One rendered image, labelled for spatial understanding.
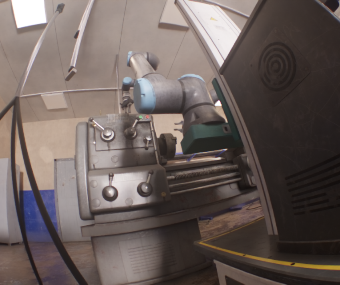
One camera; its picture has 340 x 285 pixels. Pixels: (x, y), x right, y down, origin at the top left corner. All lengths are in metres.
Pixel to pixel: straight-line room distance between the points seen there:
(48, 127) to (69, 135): 0.79
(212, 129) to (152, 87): 0.27
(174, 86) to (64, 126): 4.83
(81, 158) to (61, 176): 3.49
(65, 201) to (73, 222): 0.56
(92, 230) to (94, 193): 0.23
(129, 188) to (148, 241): 0.38
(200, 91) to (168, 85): 0.14
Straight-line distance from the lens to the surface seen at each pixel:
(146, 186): 1.06
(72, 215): 4.58
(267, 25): 0.42
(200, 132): 0.62
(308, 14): 0.36
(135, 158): 1.30
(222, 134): 0.66
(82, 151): 1.33
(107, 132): 1.29
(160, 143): 1.59
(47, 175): 4.98
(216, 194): 1.49
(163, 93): 0.67
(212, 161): 1.53
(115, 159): 1.28
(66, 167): 4.80
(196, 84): 0.76
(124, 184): 1.11
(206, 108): 0.69
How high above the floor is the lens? 0.50
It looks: 22 degrees up
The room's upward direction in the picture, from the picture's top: 13 degrees counter-clockwise
